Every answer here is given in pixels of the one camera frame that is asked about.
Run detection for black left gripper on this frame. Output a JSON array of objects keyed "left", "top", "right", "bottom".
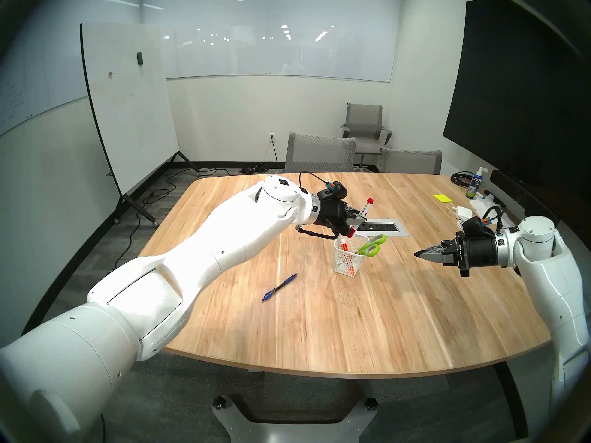
[{"left": 316, "top": 198, "right": 368, "bottom": 238}]

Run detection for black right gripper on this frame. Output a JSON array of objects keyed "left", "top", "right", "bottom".
[{"left": 413, "top": 232, "right": 500, "bottom": 277}]

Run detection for red capped white marker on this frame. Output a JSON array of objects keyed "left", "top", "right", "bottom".
[{"left": 346, "top": 198, "right": 374, "bottom": 239}]

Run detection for green handled scissors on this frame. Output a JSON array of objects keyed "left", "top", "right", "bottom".
[{"left": 356, "top": 234, "right": 386, "bottom": 258}]

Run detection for orange white Expo marker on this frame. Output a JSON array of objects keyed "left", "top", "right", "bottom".
[{"left": 339, "top": 239, "right": 355, "bottom": 276}]

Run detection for white mesh pen holder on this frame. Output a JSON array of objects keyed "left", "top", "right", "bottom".
[{"left": 333, "top": 232, "right": 370, "bottom": 277}]

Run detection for blue ballpoint pen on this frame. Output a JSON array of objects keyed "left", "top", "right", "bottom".
[{"left": 261, "top": 273, "right": 298, "bottom": 302}]

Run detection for silver table outlet box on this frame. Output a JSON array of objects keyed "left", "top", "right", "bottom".
[{"left": 358, "top": 218, "right": 410, "bottom": 238}]

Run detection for white crumpled plastic sheet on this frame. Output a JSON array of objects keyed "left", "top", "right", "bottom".
[{"left": 470, "top": 198, "right": 515, "bottom": 227}]

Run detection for gray mesh office chair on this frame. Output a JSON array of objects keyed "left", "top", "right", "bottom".
[
  {"left": 379, "top": 148, "right": 443, "bottom": 175},
  {"left": 285, "top": 132, "right": 357, "bottom": 173}
]

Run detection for whiteboard cleaner spray bottle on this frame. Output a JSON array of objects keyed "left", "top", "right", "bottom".
[{"left": 465, "top": 167, "right": 485, "bottom": 199}]

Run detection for gray office chair with armrests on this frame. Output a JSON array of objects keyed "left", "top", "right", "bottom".
[{"left": 341, "top": 103, "right": 393, "bottom": 170}]

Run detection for black video sound bar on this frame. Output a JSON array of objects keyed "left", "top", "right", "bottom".
[{"left": 490, "top": 169, "right": 560, "bottom": 230}]

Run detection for rolling white whiteboard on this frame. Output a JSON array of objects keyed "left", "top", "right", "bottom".
[{"left": 80, "top": 23, "right": 201, "bottom": 228}]

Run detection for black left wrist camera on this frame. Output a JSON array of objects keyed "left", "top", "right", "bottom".
[{"left": 323, "top": 181, "right": 348, "bottom": 202}]

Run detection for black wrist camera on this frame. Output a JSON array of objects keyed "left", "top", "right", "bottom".
[
  {"left": 323, "top": 181, "right": 348, "bottom": 202},
  {"left": 462, "top": 216, "right": 495, "bottom": 239}
]

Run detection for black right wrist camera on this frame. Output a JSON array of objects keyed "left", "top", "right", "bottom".
[{"left": 462, "top": 216, "right": 495, "bottom": 239}]

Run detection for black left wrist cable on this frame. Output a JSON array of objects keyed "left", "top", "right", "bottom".
[{"left": 299, "top": 171, "right": 331, "bottom": 189}]

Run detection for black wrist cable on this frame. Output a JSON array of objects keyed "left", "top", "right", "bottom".
[
  {"left": 480, "top": 206, "right": 504, "bottom": 237},
  {"left": 299, "top": 171, "right": 331, "bottom": 189}
]

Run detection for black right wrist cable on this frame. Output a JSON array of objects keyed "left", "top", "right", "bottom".
[{"left": 480, "top": 206, "right": 504, "bottom": 237}]

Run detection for large black wall screen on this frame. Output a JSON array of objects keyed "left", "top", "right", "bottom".
[{"left": 442, "top": 0, "right": 591, "bottom": 221}]

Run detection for wide glass wall board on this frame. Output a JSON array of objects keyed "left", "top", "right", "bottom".
[{"left": 141, "top": 0, "right": 402, "bottom": 83}]

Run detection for long black floor cable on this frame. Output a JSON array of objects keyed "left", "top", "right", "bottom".
[{"left": 113, "top": 168, "right": 204, "bottom": 269}]

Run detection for side wall whiteboard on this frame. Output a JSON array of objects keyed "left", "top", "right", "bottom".
[{"left": 0, "top": 31, "right": 90, "bottom": 136}]

